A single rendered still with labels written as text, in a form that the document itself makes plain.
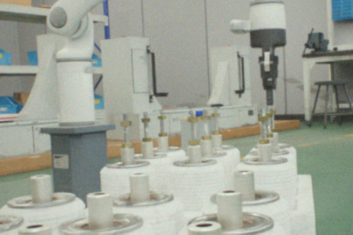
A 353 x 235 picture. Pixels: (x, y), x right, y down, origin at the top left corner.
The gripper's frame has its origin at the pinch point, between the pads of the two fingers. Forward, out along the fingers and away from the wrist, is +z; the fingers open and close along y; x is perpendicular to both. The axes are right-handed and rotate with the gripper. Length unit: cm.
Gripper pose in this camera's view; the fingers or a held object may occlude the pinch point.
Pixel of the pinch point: (270, 99)
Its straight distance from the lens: 111.9
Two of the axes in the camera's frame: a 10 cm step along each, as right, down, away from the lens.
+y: 1.7, -0.7, 9.8
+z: 0.4, 10.0, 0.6
